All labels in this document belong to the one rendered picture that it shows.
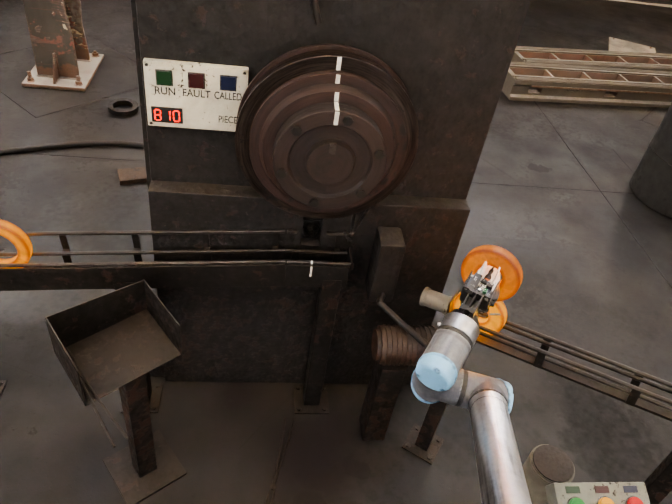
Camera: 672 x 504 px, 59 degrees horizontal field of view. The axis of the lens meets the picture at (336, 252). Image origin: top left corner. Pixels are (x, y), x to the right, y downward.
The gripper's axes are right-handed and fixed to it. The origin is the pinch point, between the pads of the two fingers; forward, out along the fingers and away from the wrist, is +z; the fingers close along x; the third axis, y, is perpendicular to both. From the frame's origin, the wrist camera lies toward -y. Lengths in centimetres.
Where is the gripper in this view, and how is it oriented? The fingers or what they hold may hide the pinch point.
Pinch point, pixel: (493, 268)
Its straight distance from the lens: 157.0
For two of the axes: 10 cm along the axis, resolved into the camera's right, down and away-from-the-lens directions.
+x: -8.6, -4.0, 3.3
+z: 5.2, -6.9, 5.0
